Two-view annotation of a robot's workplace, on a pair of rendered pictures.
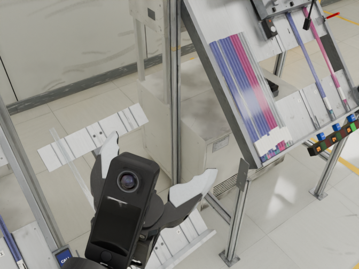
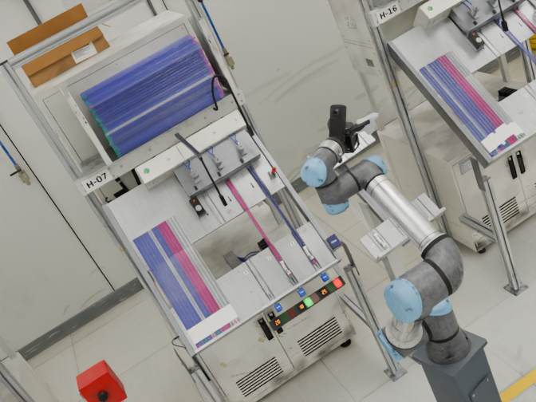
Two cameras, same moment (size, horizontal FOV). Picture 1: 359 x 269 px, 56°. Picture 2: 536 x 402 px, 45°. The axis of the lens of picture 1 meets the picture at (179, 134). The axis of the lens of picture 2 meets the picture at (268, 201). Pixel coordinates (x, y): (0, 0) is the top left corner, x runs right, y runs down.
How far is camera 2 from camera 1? 1.70 m
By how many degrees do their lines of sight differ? 24
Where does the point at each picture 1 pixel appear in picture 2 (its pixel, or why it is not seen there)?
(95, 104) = not seen: hidden behind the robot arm
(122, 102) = not seen: hidden behind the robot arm
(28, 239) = (306, 234)
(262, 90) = (480, 96)
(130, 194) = (337, 114)
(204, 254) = (487, 290)
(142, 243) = (348, 136)
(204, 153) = (452, 175)
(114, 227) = (335, 128)
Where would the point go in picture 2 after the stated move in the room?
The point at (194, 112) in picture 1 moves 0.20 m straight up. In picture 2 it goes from (437, 142) to (426, 107)
